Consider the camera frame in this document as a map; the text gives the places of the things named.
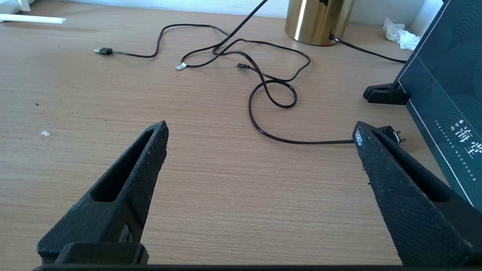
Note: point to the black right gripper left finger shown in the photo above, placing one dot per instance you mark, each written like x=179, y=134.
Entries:
x=124, y=210

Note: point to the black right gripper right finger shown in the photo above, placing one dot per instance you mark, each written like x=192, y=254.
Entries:
x=414, y=210

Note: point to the white router with antennas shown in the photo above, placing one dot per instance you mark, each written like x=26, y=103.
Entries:
x=30, y=19

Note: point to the black clip stand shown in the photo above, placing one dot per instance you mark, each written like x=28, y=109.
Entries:
x=386, y=96

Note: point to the crumpled white tissue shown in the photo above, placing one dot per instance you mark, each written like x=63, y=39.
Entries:
x=403, y=35

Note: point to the brass desk lamp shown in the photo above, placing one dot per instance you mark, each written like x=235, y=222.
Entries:
x=320, y=19

